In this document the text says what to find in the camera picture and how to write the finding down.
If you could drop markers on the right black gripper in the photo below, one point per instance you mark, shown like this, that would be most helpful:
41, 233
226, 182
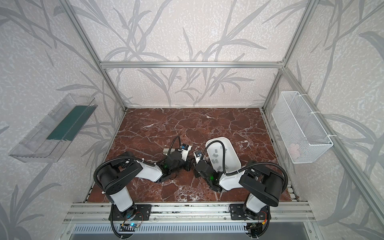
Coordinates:
198, 163

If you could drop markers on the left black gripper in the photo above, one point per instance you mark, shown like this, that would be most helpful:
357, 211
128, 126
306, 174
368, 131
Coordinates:
183, 161

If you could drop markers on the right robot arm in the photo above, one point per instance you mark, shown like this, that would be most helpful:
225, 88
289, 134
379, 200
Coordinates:
265, 181

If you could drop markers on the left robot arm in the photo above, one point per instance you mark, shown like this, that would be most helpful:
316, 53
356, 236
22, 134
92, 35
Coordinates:
113, 176

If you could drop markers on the green circuit board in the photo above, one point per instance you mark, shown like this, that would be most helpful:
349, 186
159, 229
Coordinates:
131, 225

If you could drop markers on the pink object in basket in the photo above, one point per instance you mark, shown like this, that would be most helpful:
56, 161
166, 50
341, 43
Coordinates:
294, 151

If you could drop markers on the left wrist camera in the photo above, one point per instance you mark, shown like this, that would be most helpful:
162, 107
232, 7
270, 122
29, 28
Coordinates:
185, 151

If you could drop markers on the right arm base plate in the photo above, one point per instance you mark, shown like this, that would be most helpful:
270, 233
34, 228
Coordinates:
240, 212

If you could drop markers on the white slotted cable duct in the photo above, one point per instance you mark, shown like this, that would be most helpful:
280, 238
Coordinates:
152, 228

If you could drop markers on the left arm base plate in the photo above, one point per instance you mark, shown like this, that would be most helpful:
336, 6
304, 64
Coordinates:
135, 212

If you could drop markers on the aluminium front rail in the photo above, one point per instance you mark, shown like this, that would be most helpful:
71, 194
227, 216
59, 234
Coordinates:
188, 212

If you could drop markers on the white wire mesh basket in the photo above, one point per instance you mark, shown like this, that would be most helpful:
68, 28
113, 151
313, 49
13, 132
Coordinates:
298, 124

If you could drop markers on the clear acrylic wall shelf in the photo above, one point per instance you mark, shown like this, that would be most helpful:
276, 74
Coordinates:
48, 141

